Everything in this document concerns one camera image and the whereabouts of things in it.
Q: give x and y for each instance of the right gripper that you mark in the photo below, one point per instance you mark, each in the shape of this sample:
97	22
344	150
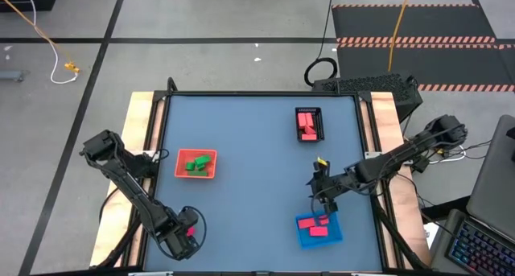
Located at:
334	181

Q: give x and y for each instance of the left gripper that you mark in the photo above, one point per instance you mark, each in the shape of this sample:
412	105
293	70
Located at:
175	240

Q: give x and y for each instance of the pink rectangular block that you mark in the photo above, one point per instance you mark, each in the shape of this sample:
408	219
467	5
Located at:
318	231
190	231
306	223

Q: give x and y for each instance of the blue plastic bin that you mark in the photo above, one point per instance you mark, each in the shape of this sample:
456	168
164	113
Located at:
334	236

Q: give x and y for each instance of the salmon round block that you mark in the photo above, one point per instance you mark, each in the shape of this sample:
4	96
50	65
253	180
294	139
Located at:
310	129

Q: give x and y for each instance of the black plastic bin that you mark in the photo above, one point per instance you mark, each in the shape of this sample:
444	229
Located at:
320	125

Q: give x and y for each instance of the green rectangular block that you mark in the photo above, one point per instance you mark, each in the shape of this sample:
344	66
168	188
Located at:
202	160

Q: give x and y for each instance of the orange plastic bin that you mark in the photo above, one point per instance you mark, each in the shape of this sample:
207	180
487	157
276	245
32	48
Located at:
181	155

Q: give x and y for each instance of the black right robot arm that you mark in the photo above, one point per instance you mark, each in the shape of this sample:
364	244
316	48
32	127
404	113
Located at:
402	155

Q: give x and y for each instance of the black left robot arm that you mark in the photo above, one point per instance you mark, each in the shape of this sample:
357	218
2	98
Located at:
133	191

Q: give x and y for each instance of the yellow tag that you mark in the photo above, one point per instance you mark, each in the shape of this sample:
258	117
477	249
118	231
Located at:
321	161

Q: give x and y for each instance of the wooden side board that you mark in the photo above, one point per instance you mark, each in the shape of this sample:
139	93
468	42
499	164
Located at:
138	105
384	105

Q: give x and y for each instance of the black perforated computer case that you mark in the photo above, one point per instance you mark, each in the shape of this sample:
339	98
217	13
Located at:
374	85

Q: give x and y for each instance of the white paper sheet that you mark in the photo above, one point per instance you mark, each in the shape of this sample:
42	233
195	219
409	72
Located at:
431	233

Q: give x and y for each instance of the grey laptop with lit keyboard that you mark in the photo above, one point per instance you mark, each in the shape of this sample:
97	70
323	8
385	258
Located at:
495	187

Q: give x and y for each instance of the black striped floor mat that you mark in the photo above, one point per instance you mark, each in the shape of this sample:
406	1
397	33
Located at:
422	22

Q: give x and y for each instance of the grey floor object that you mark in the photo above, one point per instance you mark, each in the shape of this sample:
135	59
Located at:
10	77

